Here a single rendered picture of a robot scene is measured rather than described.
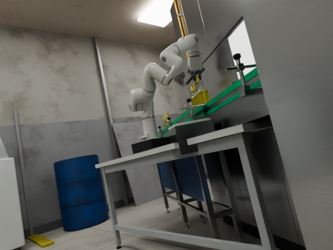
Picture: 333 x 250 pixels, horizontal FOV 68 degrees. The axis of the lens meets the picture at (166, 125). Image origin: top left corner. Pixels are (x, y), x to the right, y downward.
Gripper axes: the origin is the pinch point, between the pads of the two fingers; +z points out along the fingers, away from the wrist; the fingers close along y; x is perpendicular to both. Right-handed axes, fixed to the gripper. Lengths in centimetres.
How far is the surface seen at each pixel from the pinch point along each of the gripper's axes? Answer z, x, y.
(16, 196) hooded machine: 96, -134, 180
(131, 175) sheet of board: 137, -248, 44
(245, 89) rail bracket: 10, 86, 16
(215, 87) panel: 8.4, 4.3, -11.7
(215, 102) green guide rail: 17.5, 34.4, 3.9
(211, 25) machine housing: -34.7, 3.3, -14.7
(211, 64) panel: -8.3, 1.8, -11.7
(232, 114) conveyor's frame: 23, 56, 6
